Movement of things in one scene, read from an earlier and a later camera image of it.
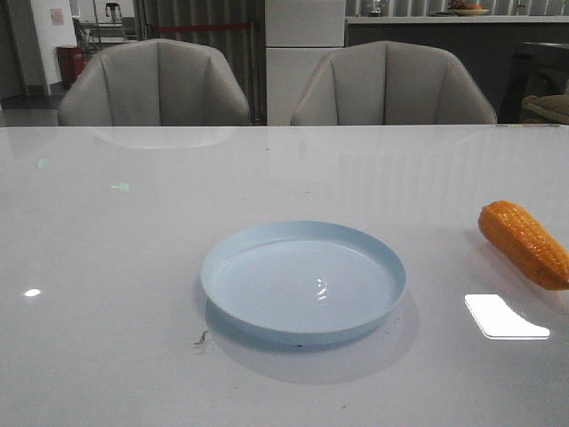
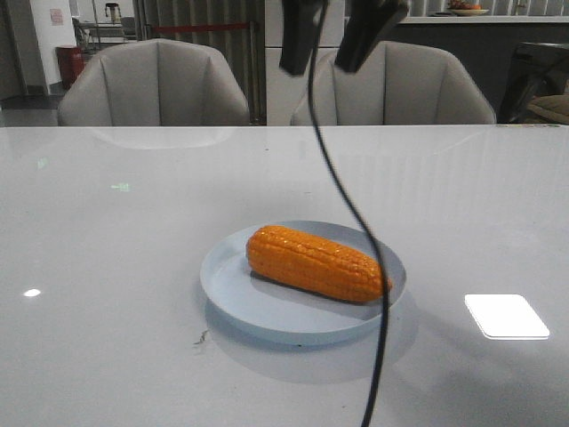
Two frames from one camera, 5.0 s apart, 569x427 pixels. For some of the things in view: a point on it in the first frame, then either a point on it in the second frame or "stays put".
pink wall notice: [57, 16] stays put
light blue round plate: [303, 283] stays put
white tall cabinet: [299, 34] stays put
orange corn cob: [526, 242] → [316, 262]
